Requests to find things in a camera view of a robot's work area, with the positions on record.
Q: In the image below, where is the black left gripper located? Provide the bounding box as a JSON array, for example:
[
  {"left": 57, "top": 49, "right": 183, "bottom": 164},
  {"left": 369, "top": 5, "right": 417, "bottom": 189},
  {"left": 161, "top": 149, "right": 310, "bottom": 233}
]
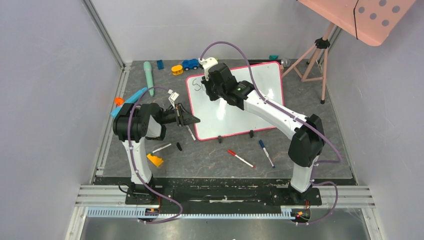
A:
[{"left": 159, "top": 103, "right": 201, "bottom": 127}]

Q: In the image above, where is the pink framed whiteboard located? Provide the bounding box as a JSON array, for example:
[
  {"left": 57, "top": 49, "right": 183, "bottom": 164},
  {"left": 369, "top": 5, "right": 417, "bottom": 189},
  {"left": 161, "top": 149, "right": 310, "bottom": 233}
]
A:
[{"left": 186, "top": 61, "right": 284, "bottom": 141}]

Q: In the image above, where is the black marker cap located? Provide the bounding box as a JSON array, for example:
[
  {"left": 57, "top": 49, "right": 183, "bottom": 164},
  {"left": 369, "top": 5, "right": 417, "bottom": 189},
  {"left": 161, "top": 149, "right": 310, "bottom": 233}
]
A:
[{"left": 176, "top": 142, "right": 183, "bottom": 151}]

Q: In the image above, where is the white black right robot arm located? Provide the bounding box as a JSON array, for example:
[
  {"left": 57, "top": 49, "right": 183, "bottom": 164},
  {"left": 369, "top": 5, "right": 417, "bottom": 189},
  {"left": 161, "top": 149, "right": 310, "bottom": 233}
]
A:
[{"left": 200, "top": 58, "right": 325, "bottom": 204}]

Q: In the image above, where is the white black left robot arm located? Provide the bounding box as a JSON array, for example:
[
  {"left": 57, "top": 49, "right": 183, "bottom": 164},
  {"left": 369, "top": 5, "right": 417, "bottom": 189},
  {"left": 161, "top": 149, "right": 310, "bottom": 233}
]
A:
[{"left": 112, "top": 103, "right": 201, "bottom": 204}]

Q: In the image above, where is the purple capped white marker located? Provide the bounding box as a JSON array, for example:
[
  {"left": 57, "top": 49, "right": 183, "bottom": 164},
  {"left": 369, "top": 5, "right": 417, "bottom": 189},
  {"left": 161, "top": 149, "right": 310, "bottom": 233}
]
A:
[{"left": 185, "top": 125, "right": 197, "bottom": 141}]

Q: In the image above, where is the green capped white marker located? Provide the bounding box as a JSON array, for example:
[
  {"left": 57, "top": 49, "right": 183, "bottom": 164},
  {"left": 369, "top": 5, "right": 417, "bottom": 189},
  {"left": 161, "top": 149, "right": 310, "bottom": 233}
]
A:
[{"left": 149, "top": 143, "right": 172, "bottom": 155}]

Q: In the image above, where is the blue toy car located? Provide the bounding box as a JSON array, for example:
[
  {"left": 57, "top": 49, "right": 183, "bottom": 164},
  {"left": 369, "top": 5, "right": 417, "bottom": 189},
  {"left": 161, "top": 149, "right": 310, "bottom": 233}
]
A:
[{"left": 182, "top": 58, "right": 200, "bottom": 71}]

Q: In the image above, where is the yellow toy piece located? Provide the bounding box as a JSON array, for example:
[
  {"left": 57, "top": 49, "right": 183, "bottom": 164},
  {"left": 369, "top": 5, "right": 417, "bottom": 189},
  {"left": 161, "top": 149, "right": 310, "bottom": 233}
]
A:
[{"left": 171, "top": 64, "right": 184, "bottom": 76}]

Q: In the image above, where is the blue toy stick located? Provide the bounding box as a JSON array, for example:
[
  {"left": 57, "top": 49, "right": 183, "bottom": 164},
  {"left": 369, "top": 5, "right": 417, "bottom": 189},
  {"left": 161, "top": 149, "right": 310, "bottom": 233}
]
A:
[{"left": 110, "top": 87, "right": 148, "bottom": 118}]

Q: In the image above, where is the small dark blue block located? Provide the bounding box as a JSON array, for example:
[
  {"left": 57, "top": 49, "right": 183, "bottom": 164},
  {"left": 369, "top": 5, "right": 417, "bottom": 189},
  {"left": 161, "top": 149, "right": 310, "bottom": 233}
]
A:
[{"left": 156, "top": 60, "right": 165, "bottom": 70}]

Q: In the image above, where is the yellow plastic wedge piece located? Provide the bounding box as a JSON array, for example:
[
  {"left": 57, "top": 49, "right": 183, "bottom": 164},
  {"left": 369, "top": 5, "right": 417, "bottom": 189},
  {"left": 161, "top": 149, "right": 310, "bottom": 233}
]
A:
[{"left": 147, "top": 153, "right": 164, "bottom": 167}]

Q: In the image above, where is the red capped white marker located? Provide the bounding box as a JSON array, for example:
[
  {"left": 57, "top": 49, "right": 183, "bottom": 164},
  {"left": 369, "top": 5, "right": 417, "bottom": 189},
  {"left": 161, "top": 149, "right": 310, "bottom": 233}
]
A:
[{"left": 227, "top": 149, "right": 256, "bottom": 169}]

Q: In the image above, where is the mint green toy stick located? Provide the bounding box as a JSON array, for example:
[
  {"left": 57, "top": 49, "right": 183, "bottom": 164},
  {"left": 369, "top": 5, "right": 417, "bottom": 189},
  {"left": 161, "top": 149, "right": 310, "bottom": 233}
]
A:
[{"left": 143, "top": 61, "right": 155, "bottom": 97}]

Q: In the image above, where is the clear round ball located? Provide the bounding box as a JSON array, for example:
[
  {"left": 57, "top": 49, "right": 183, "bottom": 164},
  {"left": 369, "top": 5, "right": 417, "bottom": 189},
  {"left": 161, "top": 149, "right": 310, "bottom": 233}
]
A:
[{"left": 280, "top": 58, "right": 292, "bottom": 68}]

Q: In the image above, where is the small orange toy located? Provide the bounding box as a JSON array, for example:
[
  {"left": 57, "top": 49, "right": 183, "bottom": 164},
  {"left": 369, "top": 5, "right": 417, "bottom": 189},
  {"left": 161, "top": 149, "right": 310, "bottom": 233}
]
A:
[{"left": 114, "top": 97, "right": 125, "bottom": 107}]

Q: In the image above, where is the blue capped white marker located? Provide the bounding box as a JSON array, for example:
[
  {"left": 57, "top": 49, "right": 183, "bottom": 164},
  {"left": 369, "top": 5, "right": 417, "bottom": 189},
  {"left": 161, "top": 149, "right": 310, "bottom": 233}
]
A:
[{"left": 258, "top": 139, "right": 276, "bottom": 168}]

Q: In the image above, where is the pink tripod stand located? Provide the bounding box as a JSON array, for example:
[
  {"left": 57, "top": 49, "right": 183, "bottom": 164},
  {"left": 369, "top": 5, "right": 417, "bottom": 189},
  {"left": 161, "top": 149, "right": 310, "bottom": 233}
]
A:
[{"left": 282, "top": 22, "right": 335, "bottom": 105}]

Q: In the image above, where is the pink perforated panel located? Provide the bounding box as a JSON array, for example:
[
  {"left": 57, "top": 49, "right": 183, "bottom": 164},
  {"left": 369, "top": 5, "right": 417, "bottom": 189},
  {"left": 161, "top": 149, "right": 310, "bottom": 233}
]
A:
[{"left": 299, "top": 0, "right": 416, "bottom": 47}]

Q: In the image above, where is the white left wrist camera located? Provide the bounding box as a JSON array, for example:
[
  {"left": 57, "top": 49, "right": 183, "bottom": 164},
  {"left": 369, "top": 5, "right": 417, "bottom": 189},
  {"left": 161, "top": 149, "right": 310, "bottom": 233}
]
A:
[{"left": 168, "top": 89, "right": 180, "bottom": 108}]

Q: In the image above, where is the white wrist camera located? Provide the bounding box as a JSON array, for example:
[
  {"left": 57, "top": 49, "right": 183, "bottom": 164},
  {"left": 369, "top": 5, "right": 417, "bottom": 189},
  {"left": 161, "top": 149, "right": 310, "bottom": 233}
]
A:
[
  {"left": 168, "top": 89, "right": 180, "bottom": 108},
  {"left": 198, "top": 57, "right": 218, "bottom": 81}
]

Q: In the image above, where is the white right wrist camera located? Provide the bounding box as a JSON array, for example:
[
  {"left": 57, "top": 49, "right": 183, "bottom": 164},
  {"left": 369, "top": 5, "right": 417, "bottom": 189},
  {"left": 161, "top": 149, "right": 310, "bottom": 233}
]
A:
[{"left": 198, "top": 57, "right": 218, "bottom": 81}]

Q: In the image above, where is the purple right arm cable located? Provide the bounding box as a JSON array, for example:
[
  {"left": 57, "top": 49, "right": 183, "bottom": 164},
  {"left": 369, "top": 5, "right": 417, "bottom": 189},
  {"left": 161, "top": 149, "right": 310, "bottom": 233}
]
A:
[{"left": 199, "top": 41, "right": 343, "bottom": 226}]

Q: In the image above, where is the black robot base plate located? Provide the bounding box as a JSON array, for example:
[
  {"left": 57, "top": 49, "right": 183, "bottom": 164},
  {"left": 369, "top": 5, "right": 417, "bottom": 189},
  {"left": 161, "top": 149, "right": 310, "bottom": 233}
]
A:
[{"left": 125, "top": 177, "right": 322, "bottom": 214}]

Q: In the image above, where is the white toothed cable rail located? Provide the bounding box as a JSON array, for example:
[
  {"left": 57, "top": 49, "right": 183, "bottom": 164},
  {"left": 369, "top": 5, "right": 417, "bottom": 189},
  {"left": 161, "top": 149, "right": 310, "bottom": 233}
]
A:
[{"left": 86, "top": 206, "right": 295, "bottom": 220}]

